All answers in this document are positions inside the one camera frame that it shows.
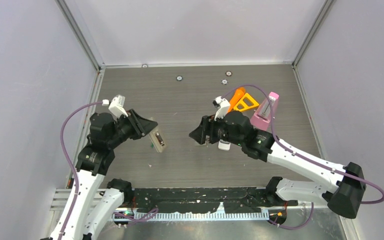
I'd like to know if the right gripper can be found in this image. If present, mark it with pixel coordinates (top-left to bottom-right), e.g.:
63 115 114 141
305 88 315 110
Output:
189 112 244 147

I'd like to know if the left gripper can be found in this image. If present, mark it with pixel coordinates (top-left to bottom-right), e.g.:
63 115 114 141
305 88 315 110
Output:
107 108 157 149

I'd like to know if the white beige remote control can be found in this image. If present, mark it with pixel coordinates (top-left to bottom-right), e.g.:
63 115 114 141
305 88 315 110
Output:
148 125 168 153

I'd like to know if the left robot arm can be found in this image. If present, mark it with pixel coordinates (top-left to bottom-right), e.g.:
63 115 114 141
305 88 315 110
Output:
48 109 158 240

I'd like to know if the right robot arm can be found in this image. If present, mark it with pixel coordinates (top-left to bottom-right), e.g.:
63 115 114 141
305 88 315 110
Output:
189 111 367 219

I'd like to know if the white grey remote control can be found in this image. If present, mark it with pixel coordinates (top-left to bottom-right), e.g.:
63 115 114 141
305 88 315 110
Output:
217 140 231 151

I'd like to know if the blue poker chip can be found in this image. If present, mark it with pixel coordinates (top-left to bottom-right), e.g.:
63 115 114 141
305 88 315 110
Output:
176 75 183 82

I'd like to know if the yellow triangle ruler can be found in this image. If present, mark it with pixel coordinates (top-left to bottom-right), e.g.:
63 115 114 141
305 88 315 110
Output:
232 93 260 112

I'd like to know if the pink metronome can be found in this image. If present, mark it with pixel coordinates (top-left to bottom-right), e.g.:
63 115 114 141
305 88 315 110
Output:
250 92 280 131

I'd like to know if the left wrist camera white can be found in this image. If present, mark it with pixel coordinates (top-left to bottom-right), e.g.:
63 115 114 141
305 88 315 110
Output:
102 94 128 119

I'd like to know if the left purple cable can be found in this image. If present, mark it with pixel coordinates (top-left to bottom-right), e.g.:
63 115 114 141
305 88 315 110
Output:
56 101 105 240

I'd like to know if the purple cable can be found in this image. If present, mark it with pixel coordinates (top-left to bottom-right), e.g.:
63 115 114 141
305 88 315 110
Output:
56 101 105 240
223 84 384 205

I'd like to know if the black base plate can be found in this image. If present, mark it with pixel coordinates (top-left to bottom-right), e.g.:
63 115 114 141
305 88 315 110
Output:
122 186 298 214

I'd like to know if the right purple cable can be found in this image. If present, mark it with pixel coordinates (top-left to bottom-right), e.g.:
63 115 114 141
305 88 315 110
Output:
223 84 384 205

